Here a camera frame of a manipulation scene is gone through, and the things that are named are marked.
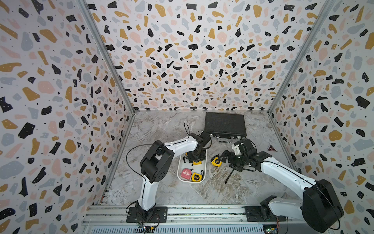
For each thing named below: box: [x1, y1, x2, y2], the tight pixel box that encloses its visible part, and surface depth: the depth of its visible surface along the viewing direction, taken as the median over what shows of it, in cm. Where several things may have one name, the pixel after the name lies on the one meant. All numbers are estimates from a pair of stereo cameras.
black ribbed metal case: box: [204, 111, 247, 140], surface depth 106 cm
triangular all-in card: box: [267, 144, 278, 152], surface depth 102 cm
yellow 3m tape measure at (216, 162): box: [211, 156, 223, 168], surface depth 92 cm
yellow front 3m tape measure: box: [191, 172, 203, 182], surface depth 85 cm
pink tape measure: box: [180, 168, 194, 180], surface depth 88 cm
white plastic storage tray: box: [177, 149, 208, 184], surface depth 88 cm
